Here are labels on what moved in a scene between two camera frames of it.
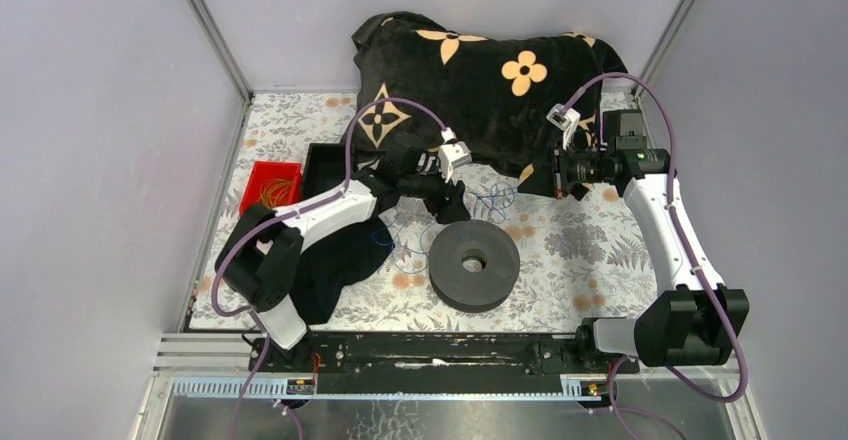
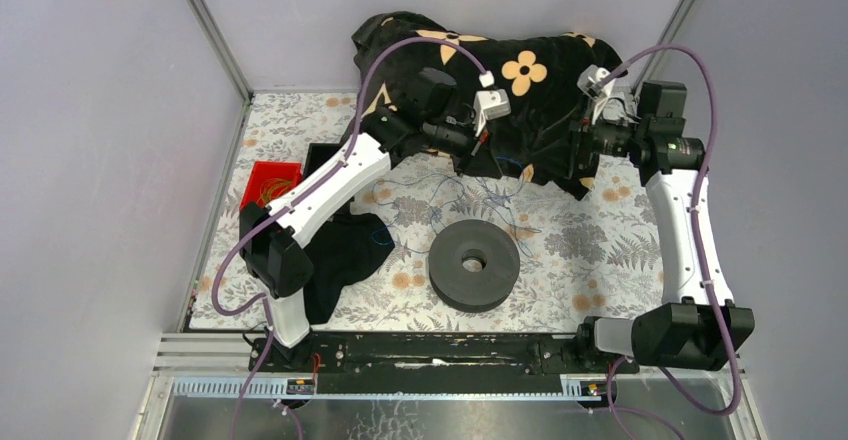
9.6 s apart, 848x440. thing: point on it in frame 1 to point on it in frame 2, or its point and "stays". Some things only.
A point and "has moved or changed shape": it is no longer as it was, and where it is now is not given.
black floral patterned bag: [492, 96] stays
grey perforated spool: [468, 291] stays
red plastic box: [274, 184] stays
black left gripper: [452, 209] to [481, 162]
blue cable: [405, 232] has moved or changed shape
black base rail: [433, 363] stays
